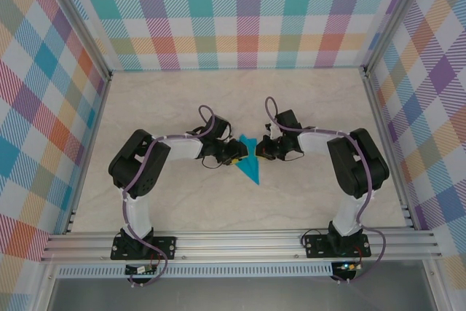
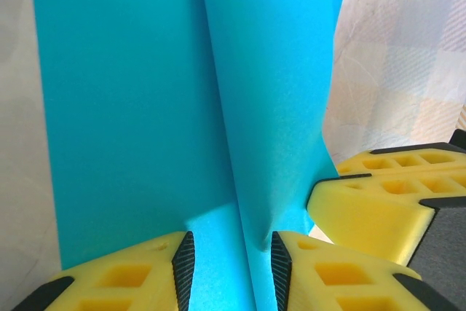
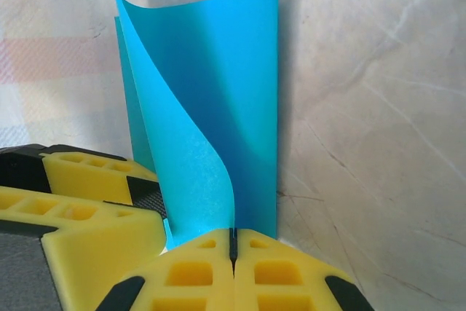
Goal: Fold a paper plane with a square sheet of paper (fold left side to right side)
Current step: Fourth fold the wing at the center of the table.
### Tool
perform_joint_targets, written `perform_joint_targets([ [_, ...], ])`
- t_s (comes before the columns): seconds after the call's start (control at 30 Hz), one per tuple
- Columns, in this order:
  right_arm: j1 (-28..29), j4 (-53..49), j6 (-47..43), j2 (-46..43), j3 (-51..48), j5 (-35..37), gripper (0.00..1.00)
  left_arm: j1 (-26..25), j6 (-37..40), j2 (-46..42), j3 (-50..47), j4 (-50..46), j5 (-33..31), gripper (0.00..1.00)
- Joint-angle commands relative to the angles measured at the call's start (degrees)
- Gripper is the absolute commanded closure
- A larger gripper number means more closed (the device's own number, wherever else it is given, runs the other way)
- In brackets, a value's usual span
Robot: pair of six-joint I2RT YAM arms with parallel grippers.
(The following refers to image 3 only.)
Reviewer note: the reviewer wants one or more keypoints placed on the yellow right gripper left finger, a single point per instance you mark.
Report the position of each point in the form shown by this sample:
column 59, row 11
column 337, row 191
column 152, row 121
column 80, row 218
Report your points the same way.
column 156, row 271

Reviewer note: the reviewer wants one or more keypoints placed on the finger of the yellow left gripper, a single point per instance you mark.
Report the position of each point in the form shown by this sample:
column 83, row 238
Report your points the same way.
column 91, row 180
column 91, row 238

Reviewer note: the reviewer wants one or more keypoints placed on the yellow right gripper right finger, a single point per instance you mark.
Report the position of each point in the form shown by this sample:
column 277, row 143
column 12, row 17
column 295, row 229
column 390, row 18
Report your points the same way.
column 309, row 271

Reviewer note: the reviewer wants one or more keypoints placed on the blue square paper sheet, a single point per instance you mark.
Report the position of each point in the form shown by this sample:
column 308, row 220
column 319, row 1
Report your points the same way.
column 218, row 89

